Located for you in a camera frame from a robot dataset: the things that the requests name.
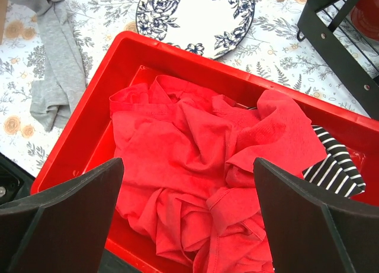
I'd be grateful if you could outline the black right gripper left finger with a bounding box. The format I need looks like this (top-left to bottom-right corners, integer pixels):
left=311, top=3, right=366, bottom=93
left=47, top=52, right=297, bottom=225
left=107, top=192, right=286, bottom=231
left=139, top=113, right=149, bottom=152
left=1, top=158, right=124, bottom=272

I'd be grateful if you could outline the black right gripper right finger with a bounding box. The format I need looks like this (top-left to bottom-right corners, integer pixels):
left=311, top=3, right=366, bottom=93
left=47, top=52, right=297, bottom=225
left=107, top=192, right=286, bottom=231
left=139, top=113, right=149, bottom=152
left=253, top=158, right=378, bottom=272

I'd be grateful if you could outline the black white striped tank top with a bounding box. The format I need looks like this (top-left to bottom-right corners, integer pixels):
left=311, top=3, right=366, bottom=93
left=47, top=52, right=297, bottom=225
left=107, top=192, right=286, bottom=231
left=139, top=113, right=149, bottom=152
left=240, top=104, right=366, bottom=197

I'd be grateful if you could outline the red tank top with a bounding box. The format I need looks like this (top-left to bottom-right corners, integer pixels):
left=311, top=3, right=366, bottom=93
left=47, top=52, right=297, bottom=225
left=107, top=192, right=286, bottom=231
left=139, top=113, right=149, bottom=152
left=110, top=75, right=326, bottom=272

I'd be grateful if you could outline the grey tank top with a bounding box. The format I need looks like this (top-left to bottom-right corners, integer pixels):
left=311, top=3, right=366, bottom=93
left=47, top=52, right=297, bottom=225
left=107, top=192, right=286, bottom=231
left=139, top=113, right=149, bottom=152
left=9, top=0, right=86, bottom=131

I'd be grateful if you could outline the red plastic tray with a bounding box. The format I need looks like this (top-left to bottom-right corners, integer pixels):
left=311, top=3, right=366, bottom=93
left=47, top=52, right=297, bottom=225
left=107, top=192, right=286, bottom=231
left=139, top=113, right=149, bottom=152
left=30, top=30, right=379, bottom=273

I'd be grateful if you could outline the floral table mat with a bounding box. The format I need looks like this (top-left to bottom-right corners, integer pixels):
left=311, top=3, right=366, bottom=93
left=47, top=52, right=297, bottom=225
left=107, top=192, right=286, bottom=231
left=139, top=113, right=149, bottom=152
left=1, top=0, right=364, bottom=175

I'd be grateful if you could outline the red bowl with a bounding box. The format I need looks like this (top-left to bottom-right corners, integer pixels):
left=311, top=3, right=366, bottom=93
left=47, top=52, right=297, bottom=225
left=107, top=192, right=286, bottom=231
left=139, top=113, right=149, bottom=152
left=350, top=0, right=378, bottom=41

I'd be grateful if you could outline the blue floral plate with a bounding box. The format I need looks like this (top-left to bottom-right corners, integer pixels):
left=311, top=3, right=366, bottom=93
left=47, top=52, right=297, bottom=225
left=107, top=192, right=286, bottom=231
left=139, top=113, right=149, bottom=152
left=136, top=0, right=255, bottom=60

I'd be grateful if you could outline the black base frame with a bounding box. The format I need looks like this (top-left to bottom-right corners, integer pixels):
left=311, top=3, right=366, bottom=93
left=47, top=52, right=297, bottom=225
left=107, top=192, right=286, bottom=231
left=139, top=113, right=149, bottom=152
left=0, top=153, right=35, bottom=205

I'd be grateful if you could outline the black wire dish rack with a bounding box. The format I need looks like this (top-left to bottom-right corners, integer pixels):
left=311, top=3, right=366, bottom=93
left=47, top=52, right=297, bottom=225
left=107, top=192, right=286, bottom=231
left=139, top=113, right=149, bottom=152
left=297, top=0, right=378, bottom=120

